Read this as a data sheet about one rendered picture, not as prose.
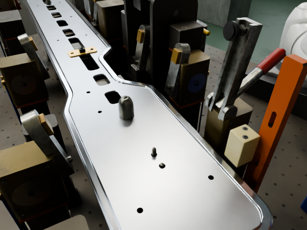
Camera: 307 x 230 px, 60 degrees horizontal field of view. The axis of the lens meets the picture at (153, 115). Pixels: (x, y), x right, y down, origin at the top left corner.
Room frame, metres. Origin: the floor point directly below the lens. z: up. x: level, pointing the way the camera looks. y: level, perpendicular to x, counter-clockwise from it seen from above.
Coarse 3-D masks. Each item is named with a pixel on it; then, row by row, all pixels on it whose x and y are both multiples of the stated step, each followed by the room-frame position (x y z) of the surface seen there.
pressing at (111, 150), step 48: (48, 48) 0.77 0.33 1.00; (96, 48) 0.76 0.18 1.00; (96, 96) 0.51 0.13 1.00; (144, 96) 0.51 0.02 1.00; (96, 144) 0.35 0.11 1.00; (144, 144) 0.35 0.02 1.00; (192, 144) 0.35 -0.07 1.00; (96, 192) 0.25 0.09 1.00; (144, 192) 0.25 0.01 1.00; (192, 192) 0.25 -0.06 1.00; (240, 192) 0.25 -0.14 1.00
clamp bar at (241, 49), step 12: (228, 24) 0.39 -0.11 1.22; (240, 24) 0.41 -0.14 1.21; (252, 24) 0.39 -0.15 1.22; (228, 36) 0.38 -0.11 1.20; (240, 36) 0.39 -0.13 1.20; (252, 36) 0.38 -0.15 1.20; (228, 48) 0.41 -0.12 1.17; (240, 48) 0.40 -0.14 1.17; (252, 48) 0.39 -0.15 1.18; (228, 60) 0.40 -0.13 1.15; (240, 60) 0.38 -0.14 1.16; (228, 72) 0.40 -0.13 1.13; (240, 72) 0.38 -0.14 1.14; (216, 84) 0.40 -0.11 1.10; (228, 84) 0.39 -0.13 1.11; (240, 84) 0.38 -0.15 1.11; (216, 96) 0.40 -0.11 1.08; (228, 96) 0.37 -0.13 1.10
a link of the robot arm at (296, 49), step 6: (300, 36) 0.87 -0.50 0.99; (306, 36) 0.81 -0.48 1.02; (294, 42) 0.88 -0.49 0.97; (300, 42) 0.84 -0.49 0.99; (306, 42) 0.79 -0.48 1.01; (294, 48) 0.86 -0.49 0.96; (300, 48) 0.81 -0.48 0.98; (306, 48) 0.77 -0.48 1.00; (300, 54) 0.79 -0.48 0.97; (306, 54) 0.76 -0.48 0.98; (306, 78) 0.73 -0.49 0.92
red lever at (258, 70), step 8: (280, 48) 0.44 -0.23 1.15; (272, 56) 0.44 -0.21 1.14; (280, 56) 0.43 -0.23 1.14; (264, 64) 0.43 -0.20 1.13; (272, 64) 0.43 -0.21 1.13; (256, 72) 0.42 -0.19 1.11; (264, 72) 0.42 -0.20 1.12; (248, 80) 0.41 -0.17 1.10; (256, 80) 0.42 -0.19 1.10; (240, 88) 0.40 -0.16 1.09; (248, 88) 0.41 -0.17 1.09; (224, 96) 0.40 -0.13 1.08; (216, 104) 0.39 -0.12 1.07
